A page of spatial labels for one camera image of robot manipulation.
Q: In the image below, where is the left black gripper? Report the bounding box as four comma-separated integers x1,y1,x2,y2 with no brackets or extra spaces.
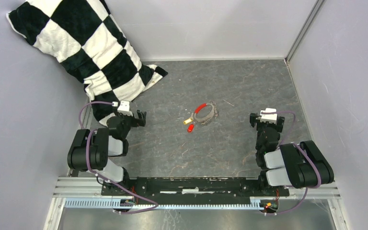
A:
113,107,146,139

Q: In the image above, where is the small red key tag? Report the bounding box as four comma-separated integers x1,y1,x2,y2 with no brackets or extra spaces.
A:
187,124,195,133

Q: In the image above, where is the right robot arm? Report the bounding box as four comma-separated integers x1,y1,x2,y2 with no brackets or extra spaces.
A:
250,108,334,196

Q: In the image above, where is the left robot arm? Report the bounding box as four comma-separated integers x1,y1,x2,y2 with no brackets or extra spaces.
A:
67,110,147,195

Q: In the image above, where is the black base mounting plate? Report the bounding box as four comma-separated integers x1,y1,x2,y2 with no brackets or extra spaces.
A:
101,177,290,206

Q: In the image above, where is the black white checkered pillow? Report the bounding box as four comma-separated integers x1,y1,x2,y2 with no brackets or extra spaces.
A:
7,0,167,126

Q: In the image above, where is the aluminium corner profile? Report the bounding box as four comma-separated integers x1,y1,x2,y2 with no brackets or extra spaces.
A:
284,0,326,65

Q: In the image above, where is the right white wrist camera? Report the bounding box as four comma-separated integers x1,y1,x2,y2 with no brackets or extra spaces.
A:
259,108,277,124

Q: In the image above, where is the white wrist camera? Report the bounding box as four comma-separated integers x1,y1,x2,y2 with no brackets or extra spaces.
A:
112,100,134,116
259,108,277,124

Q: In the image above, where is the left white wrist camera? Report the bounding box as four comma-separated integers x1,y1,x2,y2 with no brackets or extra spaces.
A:
112,100,134,116

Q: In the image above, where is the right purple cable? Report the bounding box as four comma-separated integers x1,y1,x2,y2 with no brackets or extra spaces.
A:
264,111,322,217

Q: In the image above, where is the white slotted cable duct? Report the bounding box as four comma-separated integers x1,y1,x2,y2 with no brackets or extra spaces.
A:
64,198,262,210

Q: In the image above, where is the aluminium frame rail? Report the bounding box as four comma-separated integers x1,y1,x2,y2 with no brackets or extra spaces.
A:
45,177,349,230

